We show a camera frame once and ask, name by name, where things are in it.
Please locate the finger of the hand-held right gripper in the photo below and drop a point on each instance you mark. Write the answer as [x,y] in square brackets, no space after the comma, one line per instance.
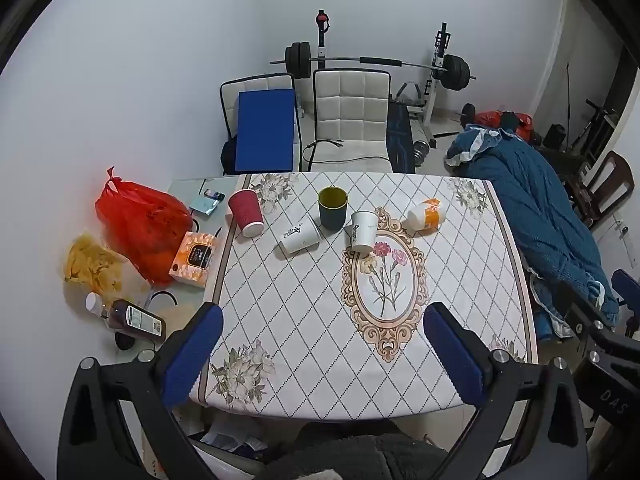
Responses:
[626,287]
[582,307]

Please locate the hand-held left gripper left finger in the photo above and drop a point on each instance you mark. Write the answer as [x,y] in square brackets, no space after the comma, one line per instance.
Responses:
[192,355]

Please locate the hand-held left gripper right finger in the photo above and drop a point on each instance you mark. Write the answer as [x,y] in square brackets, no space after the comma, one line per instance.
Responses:
[454,355]

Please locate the orange and white paper cup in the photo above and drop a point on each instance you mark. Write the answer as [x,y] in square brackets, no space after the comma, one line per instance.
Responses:
[425,215]

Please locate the red ribbed paper cup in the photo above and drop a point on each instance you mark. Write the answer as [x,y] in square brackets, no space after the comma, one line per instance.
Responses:
[245,210]

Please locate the dark green cup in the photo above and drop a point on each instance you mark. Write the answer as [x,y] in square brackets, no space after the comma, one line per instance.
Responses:
[332,208]

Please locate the dark sauce bottle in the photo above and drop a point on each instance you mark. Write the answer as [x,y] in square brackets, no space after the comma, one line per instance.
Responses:
[135,317]

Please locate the white plastic bags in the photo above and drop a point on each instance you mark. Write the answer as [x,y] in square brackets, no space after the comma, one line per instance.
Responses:
[235,435]

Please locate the orange tissue box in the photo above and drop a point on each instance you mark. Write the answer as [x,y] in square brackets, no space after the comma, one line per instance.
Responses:
[192,260]

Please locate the brown wooden chair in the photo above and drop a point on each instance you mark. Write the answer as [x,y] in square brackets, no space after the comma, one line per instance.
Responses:
[607,180]

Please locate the blue knitted blanket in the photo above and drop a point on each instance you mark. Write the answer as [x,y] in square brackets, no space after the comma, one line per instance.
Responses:
[540,200]

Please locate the floral quilted tablecloth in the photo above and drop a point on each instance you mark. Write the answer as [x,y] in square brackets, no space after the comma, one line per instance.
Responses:
[300,310]

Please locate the clear bag of yellow chips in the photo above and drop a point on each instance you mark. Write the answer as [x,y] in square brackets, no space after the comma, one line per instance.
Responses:
[95,267]

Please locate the red plastic bag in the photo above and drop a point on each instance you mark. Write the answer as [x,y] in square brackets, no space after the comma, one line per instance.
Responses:
[142,230]

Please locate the person's dark fleece clothing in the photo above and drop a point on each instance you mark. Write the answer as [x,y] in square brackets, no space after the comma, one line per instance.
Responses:
[350,452]

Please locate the light blue box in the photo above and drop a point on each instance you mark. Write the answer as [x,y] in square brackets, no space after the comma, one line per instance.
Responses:
[202,205]

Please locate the small dark phone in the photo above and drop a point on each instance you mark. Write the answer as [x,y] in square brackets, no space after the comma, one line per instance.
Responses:
[213,193]

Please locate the black folding stand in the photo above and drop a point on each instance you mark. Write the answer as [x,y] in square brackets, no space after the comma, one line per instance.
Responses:
[592,125]

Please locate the black cylinder speaker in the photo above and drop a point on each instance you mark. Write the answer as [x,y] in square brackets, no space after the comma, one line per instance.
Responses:
[555,136]

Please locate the black backpack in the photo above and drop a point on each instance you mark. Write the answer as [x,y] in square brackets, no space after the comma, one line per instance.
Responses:
[227,157]

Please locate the grey dumbbell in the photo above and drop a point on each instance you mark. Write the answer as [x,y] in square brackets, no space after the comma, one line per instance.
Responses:
[424,151]

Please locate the blue board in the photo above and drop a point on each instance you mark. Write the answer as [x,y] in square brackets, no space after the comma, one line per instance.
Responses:
[265,130]

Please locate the barbell with black plates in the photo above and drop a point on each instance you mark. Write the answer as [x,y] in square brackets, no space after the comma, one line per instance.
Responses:
[455,72]

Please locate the white padded chair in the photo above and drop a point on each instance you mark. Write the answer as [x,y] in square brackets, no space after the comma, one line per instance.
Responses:
[350,105]
[260,82]

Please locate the white weight rack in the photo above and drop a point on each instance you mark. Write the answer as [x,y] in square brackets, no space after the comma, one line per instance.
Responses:
[435,67]

